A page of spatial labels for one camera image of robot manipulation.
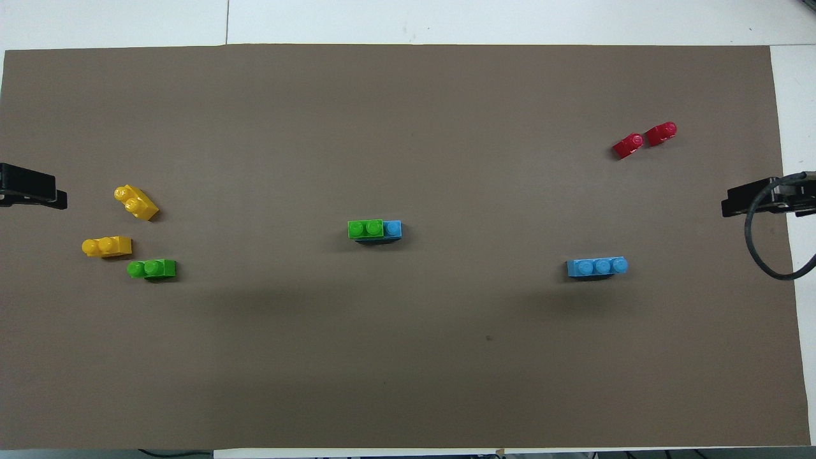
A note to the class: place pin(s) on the green two-stud toy brick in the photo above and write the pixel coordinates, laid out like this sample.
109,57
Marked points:
364,229
156,268

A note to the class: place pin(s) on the blue three-stud toy brick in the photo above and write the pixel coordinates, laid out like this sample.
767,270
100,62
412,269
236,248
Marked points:
596,267
393,229

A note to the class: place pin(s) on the yellow two-stud toy brick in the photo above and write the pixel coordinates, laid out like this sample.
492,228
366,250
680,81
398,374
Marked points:
137,203
108,246

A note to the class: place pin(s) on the red one-stud toy brick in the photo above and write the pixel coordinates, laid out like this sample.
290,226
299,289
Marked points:
628,146
660,134

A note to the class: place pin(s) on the brown paper table mat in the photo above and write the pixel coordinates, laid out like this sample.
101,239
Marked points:
408,127

